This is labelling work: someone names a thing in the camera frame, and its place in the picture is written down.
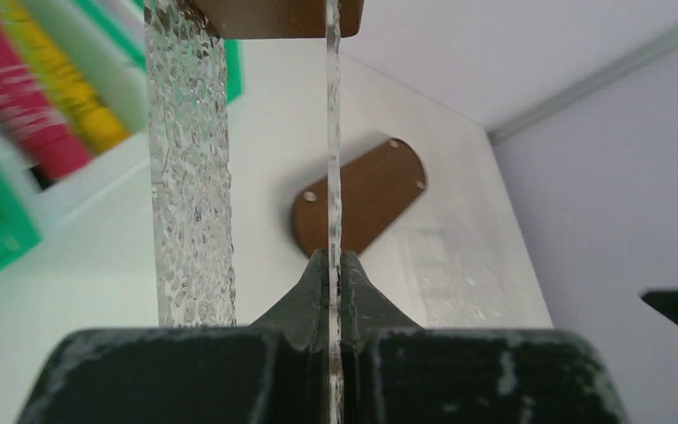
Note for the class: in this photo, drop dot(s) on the pink toothpaste tube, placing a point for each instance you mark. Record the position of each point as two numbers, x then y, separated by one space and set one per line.
34 124

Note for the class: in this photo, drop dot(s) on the clear rectangular acrylic plate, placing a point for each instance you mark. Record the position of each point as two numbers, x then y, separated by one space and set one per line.
438 282

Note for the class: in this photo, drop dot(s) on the clear acrylic organizer rack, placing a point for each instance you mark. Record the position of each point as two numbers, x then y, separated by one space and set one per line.
189 154

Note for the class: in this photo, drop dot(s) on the brown oval wooden tray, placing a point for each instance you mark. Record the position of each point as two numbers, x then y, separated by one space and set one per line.
377 188

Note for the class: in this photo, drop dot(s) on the white toothpaste bin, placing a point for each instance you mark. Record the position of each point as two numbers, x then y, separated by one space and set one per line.
122 86

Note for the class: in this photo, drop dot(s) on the clear oval acrylic plate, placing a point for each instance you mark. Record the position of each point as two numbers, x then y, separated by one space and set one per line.
473 242

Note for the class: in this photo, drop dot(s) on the green toothbrush bin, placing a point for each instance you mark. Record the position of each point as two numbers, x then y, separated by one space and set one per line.
124 22

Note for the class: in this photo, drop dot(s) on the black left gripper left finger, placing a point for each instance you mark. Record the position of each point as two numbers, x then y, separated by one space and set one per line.
274 370

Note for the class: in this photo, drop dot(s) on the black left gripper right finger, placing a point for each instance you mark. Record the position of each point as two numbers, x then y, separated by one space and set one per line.
396 371

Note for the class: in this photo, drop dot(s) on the yellow toothpaste tube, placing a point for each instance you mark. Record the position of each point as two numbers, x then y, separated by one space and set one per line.
65 84

